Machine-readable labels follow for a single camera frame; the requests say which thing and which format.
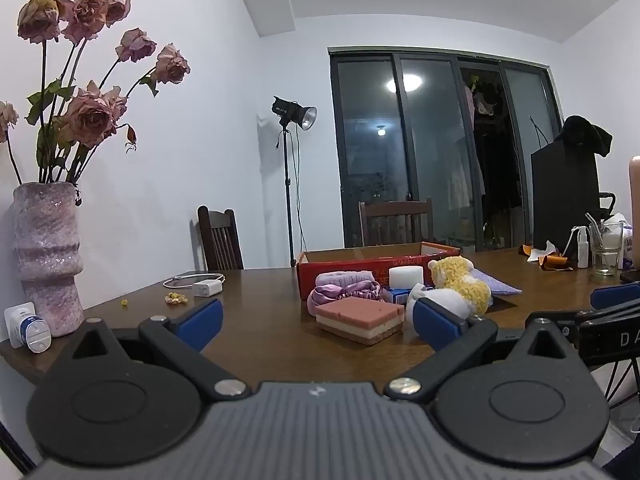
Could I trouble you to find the hanging clothes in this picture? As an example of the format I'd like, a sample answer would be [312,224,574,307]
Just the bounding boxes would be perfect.
[462,74,503,201]

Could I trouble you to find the clear glass cup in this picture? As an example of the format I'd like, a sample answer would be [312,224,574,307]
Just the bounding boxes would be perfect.
[588,212,625,277]

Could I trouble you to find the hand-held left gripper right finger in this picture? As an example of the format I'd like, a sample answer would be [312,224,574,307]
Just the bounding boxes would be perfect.
[383,297,569,403]

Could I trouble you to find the purple knitted cloth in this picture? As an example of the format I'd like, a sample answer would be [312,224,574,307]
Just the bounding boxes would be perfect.
[470,267,522,306]

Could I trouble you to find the dark wooden chair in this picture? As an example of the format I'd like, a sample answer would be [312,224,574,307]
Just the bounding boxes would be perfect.
[358,197,435,249]
[196,205,245,272]

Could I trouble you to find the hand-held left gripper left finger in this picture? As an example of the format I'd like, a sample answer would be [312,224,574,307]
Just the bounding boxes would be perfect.
[70,298,252,403]

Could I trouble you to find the blue white small box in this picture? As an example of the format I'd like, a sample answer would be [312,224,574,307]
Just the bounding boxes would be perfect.
[382,285,416,306]

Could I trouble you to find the pink textured ceramic vase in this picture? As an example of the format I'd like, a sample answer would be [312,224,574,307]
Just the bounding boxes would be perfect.
[12,182,85,338]

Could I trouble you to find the light purple towel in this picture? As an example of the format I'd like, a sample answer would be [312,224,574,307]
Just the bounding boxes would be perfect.
[315,270,376,291]

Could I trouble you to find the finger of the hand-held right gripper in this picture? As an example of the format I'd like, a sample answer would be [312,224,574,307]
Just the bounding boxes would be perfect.
[590,282,640,312]

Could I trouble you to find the bunch of dried pink roses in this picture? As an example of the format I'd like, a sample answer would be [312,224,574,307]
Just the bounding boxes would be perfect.
[0,0,192,187]

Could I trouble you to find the studio light on stand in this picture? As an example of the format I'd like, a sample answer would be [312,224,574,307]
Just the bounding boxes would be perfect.
[271,95,319,268]

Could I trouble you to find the black garment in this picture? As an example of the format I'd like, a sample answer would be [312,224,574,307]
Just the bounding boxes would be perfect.
[552,115,614,157]

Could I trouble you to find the dark framed sliding glass door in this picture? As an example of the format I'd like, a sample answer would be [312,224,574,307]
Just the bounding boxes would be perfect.
[327,47,564,255]

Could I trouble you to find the white charger cable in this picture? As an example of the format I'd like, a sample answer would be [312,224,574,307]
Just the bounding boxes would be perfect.
[163,271,226,290]

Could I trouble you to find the yellow plush toy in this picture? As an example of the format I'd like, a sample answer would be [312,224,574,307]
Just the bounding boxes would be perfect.
[427,256,492,317]

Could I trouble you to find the white round sponge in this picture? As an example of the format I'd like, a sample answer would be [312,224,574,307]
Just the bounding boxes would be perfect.
[388,265,426,291]

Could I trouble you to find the red cardboard box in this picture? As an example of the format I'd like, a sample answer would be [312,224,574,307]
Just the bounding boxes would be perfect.
[295,241,461,301]

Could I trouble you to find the pink layered sponge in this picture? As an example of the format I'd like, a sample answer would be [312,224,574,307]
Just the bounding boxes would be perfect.
[314,296,405,346]

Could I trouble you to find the white tissue packet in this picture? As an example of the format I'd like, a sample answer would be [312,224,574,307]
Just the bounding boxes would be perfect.
[607,212,640,269]

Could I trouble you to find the purple satin scrunchie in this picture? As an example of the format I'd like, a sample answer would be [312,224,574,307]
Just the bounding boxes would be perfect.
[306,280,384,316]

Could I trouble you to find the scattered dried yellow petals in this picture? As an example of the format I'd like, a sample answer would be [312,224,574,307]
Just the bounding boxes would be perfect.
[119,291,189,307]

